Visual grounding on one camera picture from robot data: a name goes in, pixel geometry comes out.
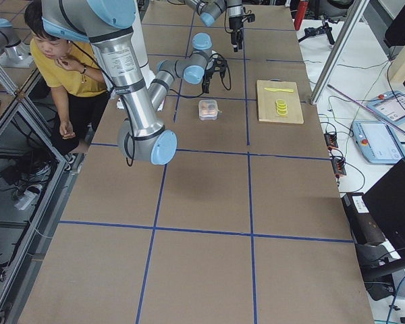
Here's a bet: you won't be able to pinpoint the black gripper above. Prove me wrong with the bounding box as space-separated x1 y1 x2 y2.
228 15 243 52

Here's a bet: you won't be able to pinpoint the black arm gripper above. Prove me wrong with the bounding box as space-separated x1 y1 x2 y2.
202 56 219 92

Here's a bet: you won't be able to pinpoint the clear plastic egg box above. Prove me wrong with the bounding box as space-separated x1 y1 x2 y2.
198 99 219 121

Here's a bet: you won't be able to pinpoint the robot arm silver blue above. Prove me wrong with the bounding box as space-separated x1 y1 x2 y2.
182 0 244 52
42 1 222 165

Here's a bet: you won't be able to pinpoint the black box on desk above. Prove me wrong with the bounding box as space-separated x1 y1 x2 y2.
342 192 385 246

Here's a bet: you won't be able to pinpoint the red cylinder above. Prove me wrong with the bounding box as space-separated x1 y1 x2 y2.
294 0 308 31

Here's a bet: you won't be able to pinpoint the wooden cutting board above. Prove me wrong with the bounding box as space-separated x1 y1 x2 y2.
256 80 304 124

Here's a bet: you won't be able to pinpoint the black tripod rod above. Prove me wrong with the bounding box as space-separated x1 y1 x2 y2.
298 20 340 46

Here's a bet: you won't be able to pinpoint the yellow plastic knife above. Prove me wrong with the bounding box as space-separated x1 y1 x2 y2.
264 87 294 93

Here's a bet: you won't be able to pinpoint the yellow lemon slices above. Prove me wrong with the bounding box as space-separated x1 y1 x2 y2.
275 99 288 117

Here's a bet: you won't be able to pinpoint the person in yellow shirt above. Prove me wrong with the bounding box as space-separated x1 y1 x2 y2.
24 1 109 155

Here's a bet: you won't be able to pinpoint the near teach pendant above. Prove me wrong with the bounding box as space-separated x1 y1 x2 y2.
352 120 405 165

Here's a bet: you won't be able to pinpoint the teach pendant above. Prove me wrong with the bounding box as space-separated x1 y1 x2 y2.
367 90 405 126
352 120 405 165

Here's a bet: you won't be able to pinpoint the far teach pendant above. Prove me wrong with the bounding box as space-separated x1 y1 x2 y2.
367 90 405 126

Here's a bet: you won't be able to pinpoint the long reacher grabber tool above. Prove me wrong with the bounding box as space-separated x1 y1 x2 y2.
327 84 405 137

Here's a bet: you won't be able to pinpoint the black monitor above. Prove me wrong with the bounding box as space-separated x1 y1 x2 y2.
362 159 405 262

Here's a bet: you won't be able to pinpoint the white power strip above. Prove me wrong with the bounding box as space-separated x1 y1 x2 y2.
14 188 40 211

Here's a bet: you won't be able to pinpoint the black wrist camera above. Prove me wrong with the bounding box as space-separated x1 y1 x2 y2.
242 13 256 23

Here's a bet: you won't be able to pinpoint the aluminium frame post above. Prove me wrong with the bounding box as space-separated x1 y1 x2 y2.
310 0 369 105

